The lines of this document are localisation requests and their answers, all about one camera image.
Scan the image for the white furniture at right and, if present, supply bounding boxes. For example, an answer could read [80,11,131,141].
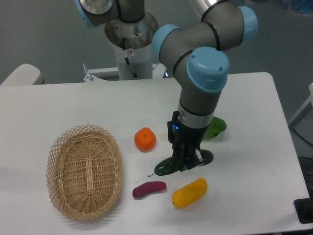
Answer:
[288,83,313,129]

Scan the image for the black cable on pedestal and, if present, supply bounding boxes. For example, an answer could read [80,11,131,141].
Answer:
[121,36,139,80]

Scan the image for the yellow mango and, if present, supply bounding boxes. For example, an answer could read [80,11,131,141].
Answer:
[172,178,208,209]

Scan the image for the woven wicker basket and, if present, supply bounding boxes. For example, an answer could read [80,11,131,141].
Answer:
[46,124,123,220]

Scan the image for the orange tangerine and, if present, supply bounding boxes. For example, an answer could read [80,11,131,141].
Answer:
[134,127,157,152]

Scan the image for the black device at edge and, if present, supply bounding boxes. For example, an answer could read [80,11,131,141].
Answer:
[294,198,313,224]

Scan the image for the purple sweet potato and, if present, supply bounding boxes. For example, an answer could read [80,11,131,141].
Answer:
[132,181,167,198]

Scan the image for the white chair armrest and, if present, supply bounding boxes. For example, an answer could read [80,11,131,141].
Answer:
[0,64,45,87]

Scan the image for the green bok choy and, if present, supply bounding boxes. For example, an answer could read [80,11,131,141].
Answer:
[205,116,227,139]

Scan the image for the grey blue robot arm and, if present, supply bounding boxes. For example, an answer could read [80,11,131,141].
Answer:
[75,0,258,176]

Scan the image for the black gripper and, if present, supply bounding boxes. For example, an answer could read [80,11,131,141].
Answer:
[167,110,210,171]

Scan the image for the dark green cucumber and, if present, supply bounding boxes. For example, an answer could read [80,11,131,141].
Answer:
[148,149,214,177]

